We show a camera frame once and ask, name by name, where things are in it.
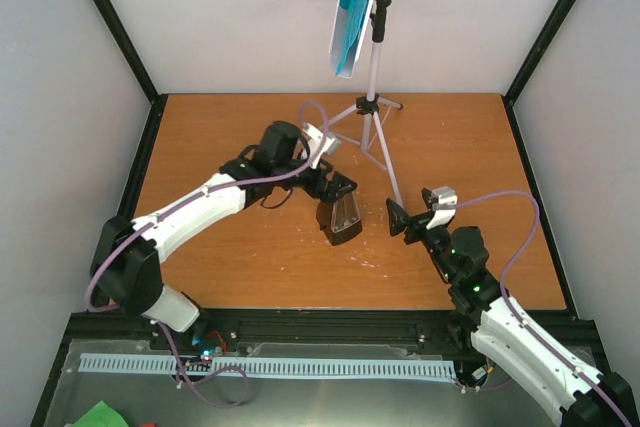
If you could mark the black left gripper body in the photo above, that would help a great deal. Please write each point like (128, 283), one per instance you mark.
(314, 187)

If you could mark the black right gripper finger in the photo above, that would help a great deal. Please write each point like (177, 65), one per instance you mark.
(398, 218)
(430, 199)

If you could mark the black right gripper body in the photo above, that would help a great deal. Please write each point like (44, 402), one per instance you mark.
(416, 222)

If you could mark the black metronome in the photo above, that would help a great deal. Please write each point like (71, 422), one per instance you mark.
(323, 217)

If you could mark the silver tripod music stand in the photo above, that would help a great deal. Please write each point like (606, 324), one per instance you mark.
(372, 107)

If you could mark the clear plastic metronome cover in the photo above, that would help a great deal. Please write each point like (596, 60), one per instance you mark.
(345, 216)

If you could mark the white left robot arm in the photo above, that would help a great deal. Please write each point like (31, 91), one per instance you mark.
(127, 262)

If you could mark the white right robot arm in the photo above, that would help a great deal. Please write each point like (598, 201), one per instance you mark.
(570, 390)

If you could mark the blue sheet music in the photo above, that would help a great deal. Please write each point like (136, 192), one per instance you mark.
(350, 21)

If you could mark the green paper piece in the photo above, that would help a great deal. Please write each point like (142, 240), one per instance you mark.
(101, 415)

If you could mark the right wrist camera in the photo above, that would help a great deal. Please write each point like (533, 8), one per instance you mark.
(445, 209)

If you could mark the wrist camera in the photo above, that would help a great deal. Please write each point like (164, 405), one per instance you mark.
(445, 209)
(318, 144)

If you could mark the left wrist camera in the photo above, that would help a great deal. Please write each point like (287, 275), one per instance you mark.
(318, 144)

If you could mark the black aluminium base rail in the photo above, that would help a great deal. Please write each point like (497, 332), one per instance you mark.
(426, 332)

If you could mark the light blue cable duct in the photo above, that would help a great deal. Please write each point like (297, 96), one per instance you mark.
(272, 368)

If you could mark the left black frame post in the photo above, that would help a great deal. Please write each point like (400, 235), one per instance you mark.
(121, 37)

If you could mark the black frame post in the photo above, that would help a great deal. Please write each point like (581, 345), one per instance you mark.
(121, 37)
(542, 42)

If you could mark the right black frame post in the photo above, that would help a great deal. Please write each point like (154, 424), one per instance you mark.
(542, 42)

